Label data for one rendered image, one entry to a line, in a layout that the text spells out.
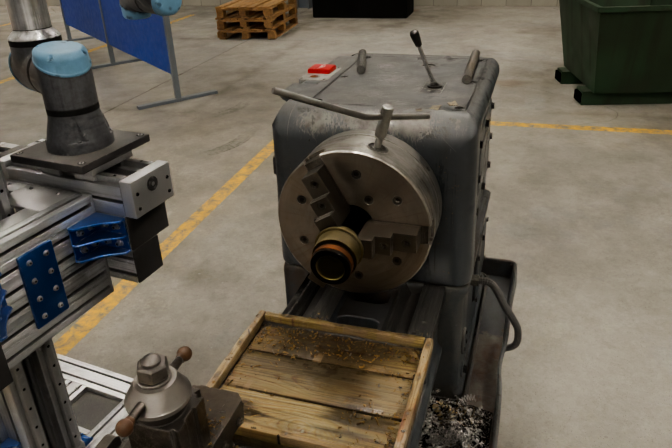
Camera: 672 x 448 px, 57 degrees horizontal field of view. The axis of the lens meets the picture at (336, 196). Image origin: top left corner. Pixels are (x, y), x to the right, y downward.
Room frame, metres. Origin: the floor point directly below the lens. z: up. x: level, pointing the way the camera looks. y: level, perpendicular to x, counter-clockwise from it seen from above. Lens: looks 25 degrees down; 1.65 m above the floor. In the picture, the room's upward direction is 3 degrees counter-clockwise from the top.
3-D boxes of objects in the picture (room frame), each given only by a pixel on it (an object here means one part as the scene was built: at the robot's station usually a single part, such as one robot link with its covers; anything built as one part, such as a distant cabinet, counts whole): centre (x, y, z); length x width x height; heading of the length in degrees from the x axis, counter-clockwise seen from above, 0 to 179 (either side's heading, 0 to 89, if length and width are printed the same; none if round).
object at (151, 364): (0.58, 0.23, 1.17); 0.04 x 0.04 x 0.03
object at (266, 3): (9.27, 1.01, 0.22); 1.25 x 0.86 x 0.44; 166
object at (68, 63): (1.40, 0.60, 1.33); 0.13 x 0.12 x 0.14; 43
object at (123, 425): (0.53, 0.24, 1.13); 0.04 x 0.02 x 0.02; 161
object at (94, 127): (1.39, 0.60, 1.21); 0.15 x 0.15 x 0.10
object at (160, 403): (0.58, 0.23, 1.13); 0.08 x 0.08 x 0.03
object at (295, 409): (0.85, 0.05, 0.89); 0.36 x 0.30 x 0.04; 71
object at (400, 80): (1.50, -0.16, 1.06); 0.59 x 0.48 x 0.39; 161
